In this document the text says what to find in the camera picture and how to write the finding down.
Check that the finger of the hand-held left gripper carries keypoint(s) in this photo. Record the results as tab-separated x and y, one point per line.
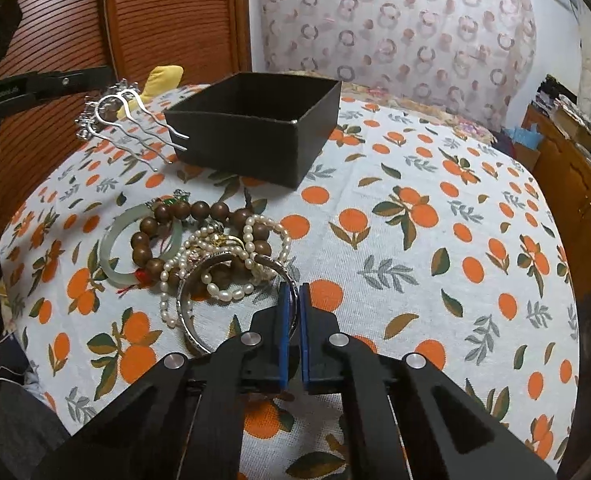
45	85

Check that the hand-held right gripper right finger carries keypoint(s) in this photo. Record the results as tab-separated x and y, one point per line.
305	330

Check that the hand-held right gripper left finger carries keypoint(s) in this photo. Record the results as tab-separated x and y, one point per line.
288	320

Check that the silver hair comb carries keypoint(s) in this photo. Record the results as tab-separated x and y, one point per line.
98	110

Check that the silver metal bangle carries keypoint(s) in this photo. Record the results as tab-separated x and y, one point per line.
185	320

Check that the pale green jade bangle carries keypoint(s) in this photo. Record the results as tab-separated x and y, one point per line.
106	255

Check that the black cardboard box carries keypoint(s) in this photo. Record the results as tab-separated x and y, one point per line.
240	150

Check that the yellow plush toy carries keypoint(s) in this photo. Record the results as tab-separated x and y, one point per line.
163	76

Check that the orange fruit print cloth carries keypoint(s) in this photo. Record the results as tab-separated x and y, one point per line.
400	260

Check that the wooden slatted wardrobe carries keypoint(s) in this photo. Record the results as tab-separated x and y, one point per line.
165	10

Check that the floral blanket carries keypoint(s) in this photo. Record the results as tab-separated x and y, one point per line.
455	120

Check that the dark blue bed sheet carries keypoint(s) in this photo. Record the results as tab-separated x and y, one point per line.
504	146

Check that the blue paper bag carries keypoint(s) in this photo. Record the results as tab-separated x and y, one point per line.
523	139

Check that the wooden cabinet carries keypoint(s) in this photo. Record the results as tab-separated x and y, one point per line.
565	185

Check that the circle pattern sheer curtain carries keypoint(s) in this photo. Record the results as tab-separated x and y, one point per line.
375	20

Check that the brown cardboard box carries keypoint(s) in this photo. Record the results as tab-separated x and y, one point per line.
573	122

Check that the pile of dark clothes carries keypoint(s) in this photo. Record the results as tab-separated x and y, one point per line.
550	92

